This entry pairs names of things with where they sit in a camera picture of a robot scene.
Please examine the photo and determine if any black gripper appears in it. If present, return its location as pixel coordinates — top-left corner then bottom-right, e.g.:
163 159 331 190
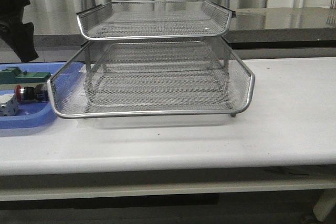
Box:
1 0 38 62

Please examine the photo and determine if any red emergency stop button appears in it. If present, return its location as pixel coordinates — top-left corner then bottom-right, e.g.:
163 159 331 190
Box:
14 84 49 102

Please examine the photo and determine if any silver mesh tray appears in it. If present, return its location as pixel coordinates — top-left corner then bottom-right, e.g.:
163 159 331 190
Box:
47 37 255 119
84 70 227 110
77 0 236 40

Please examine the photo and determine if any green terminal block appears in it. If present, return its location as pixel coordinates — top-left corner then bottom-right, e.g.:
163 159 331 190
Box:
1 67 51 84

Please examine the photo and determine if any white grey metal block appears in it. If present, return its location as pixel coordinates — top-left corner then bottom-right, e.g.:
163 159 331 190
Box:
1 93 19 116

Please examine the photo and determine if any blue plastic tray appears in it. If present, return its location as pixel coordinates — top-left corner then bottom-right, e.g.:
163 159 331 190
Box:
1 62 65 129

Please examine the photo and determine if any dark back counter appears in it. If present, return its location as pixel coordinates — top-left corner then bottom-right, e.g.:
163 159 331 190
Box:
23 7 335 49

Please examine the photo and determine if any white table leg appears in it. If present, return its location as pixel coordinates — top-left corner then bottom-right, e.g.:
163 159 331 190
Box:
313 189 336 222

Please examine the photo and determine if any grey metal rack frame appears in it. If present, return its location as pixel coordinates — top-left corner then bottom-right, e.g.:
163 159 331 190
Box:
86 41 236 116

